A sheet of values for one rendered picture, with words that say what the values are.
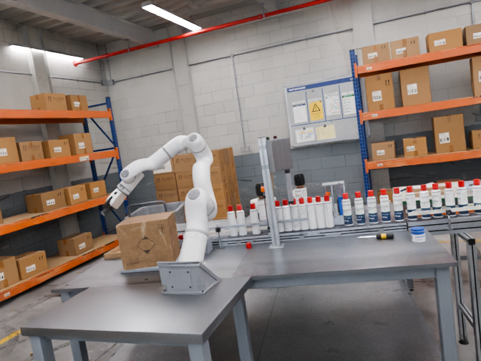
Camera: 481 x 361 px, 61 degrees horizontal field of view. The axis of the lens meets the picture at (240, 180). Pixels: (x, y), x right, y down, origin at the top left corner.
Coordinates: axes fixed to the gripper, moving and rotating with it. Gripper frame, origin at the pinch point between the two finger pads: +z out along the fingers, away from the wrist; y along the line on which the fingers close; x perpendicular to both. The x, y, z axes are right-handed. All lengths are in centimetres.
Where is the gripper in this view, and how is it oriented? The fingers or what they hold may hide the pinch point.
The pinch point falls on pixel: (104, 212)
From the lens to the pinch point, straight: 253.0
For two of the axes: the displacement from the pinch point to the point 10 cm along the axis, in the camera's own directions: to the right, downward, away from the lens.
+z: -6.0, 7.8, -2.0
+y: 1.2, 3.3, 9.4
